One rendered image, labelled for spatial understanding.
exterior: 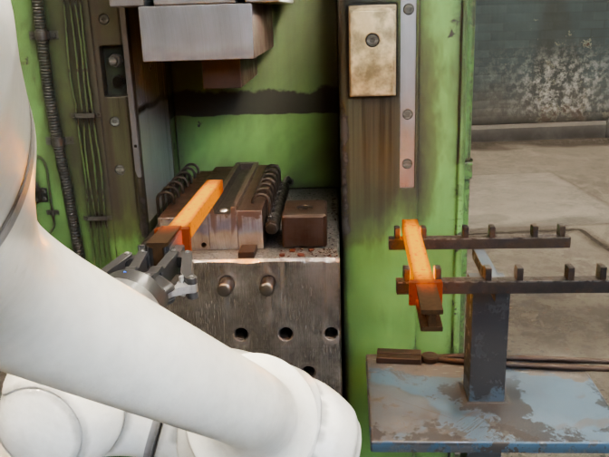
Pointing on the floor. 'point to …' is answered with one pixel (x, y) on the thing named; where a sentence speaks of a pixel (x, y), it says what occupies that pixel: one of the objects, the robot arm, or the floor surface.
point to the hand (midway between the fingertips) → (166, 249)
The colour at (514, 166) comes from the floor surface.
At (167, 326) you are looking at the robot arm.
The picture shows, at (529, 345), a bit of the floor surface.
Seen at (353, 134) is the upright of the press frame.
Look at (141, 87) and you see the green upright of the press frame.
